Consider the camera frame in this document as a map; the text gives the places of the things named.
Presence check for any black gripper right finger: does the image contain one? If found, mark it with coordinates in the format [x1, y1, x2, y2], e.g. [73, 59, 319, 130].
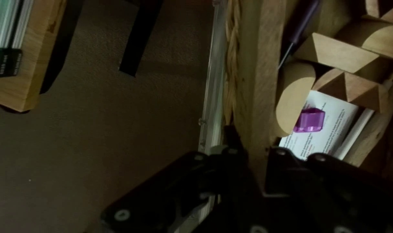
[265, 147, 393, 233]

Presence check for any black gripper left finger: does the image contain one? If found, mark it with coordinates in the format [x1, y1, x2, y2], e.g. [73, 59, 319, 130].
[98, 125, 260, 233]

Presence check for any woven wooden basket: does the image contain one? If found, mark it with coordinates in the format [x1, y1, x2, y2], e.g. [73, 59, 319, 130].
[224, 0, 393, 174]

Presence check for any white cabinet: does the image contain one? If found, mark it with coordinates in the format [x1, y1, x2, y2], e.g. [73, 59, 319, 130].
[198, 0, 229, 233]

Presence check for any white card with purple print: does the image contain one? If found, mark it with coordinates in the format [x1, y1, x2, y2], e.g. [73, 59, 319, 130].
[278, 90, 375, 162]

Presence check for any wooden triangular block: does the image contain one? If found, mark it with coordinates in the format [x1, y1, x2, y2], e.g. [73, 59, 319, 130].
[294, 31, 384, 75]
[312, 68, 393, 114]

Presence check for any wooden half cylinder block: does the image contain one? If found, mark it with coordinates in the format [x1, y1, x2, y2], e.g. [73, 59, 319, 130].
[275, 60, 318, 138]
[338, 19, 393, 63]

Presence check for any black furniture leg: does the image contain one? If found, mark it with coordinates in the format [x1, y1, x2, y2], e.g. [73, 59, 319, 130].
[118, 0, 166, 79]

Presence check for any slim pen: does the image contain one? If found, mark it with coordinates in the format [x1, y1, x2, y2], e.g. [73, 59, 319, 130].
[277, 0, 322, 70]

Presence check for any wooden box with books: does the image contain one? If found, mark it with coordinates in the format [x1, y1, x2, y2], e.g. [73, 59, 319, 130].
[0, 0, 67, 114]

